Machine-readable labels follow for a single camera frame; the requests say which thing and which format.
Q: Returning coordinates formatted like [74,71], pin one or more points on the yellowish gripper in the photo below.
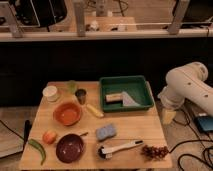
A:
[167,116]

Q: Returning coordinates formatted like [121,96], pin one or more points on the blue sponge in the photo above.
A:
[106,132]

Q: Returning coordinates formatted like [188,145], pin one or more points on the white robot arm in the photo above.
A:
[186,82]

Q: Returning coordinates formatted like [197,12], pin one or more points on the metal cup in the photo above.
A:
[81,96]

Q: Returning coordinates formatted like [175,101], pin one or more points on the green translucent cup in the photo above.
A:
[72,86]

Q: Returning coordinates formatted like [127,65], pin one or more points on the white cup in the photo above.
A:
[50,93]

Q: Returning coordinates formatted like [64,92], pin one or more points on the blue device on floor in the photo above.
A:
[204,123]

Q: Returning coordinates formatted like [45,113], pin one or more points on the brown grape bunch toy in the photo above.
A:
[154,153]

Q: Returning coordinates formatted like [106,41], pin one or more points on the grey cloth in tray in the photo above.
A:
[128,101]

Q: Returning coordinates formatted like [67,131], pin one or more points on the green plastic tray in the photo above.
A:
[135,86]

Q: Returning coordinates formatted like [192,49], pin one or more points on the wooden block in tray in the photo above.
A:
[116,97]

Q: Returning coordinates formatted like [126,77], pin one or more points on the yellow corn toy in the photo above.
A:
[94,111]

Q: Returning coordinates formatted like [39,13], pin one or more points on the white dish brush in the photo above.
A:
[106,152]

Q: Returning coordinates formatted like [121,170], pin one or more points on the orange bowl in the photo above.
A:
[67,113]

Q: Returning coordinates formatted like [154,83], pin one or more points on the purple bowl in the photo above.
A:
[70,148]

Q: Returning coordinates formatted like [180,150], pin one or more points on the orange peach toy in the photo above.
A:
[49,137]

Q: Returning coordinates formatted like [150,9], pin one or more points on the green pepper toy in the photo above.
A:
[35,144]

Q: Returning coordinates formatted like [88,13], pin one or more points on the black appliance in background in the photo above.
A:
[41,13]

